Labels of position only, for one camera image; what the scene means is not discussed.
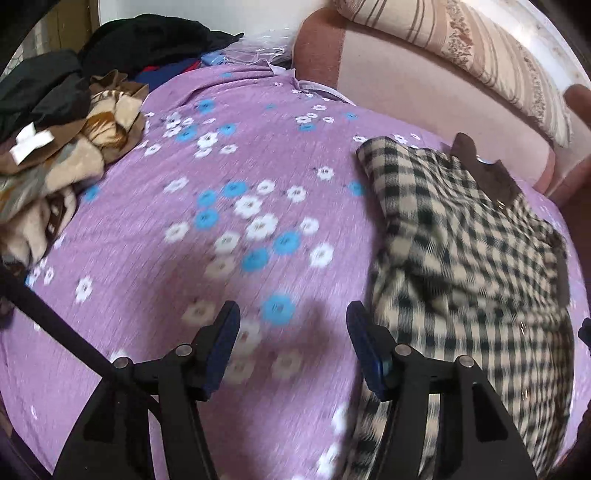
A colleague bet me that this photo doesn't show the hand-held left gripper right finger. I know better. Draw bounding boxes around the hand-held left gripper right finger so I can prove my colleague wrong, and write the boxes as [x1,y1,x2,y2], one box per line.
[345,300,541,480]

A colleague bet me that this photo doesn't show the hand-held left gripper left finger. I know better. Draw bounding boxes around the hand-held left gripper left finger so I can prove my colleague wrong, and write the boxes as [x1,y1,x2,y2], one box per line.
[53,300,242,480]

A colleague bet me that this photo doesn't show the black and cream checkered garment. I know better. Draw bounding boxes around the black and cream checkered garment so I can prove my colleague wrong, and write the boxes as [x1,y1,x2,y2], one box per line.
[342,133,578,480]

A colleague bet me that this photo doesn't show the blue and red clothes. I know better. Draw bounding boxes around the blue and red clothes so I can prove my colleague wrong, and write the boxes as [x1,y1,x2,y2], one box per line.
[136,51,227,88]

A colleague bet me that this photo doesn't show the black clothes pile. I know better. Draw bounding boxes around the black clothes pile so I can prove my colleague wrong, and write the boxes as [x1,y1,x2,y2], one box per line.
[78,14,245,81]

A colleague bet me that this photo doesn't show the purple floral bedsheet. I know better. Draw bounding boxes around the purple floral bedsheet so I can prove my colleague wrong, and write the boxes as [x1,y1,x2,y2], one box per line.
[0,60,591,480]

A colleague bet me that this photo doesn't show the brown and beige blanket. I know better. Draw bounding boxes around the brown and beige blanket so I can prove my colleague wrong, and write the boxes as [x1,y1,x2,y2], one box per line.
[0,71,151,268]

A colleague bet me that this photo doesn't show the pink and brown sofa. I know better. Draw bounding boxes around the pink and brown sofa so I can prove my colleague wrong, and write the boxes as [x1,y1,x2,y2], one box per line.
[293,7,591,208]

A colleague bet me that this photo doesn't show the clear plastic bag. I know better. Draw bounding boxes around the clear plastic bag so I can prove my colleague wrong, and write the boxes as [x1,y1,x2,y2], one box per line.
[226,28,296,70]

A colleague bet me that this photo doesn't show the large striped floral pillow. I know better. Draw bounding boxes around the large striped floral pillow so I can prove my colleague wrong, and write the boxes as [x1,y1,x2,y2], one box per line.
[332,0,575,148]

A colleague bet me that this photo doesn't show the dark grey jacket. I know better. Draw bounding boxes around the dark grey jacket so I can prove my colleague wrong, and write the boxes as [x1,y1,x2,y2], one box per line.
[0,51,93,141]

